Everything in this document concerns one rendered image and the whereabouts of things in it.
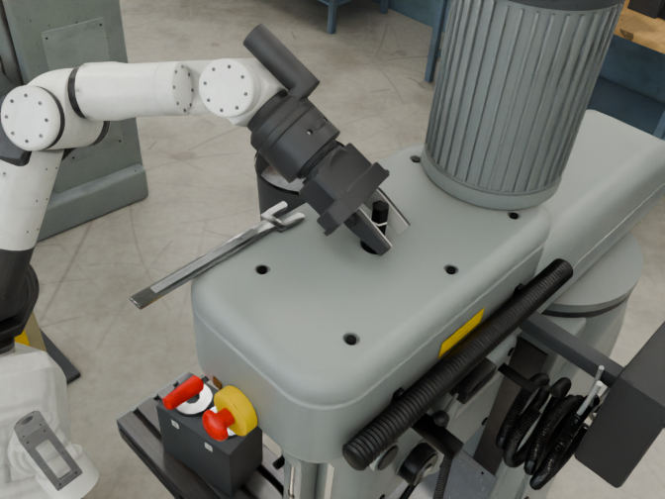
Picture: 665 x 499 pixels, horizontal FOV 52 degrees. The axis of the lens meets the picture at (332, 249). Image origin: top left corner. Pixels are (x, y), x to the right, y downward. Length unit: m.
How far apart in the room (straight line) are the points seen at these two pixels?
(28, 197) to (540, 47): 0.66
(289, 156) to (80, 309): 2.72
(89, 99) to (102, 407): 2.28
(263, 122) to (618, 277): 0.86
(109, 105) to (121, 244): 2.88
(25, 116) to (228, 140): 3.60
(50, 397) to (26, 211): 0.28
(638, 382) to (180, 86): 0.72
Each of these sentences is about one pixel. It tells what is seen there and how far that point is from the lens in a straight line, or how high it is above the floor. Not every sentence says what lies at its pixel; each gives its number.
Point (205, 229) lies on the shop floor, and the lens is 3.78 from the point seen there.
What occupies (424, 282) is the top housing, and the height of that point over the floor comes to 1.89.
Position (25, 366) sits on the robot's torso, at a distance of 1.07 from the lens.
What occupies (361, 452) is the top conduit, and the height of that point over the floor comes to 1.80.
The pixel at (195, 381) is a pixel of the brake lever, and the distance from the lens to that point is 0.94.
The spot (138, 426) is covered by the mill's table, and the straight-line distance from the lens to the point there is 1.87.
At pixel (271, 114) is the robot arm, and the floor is 2.04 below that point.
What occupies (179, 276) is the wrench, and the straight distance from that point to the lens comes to 0.80.
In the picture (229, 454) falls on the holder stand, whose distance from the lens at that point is 1.58.
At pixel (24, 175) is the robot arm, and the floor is 1.91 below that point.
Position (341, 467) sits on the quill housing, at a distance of 1.07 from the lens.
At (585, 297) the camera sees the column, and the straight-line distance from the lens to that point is 1.37.
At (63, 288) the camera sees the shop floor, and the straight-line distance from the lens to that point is 3.58.
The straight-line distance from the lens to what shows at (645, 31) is 4.47.
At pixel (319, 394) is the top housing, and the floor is 1.87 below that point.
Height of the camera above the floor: 2.46
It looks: 42 degrees down
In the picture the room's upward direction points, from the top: 5 degrees clockwise
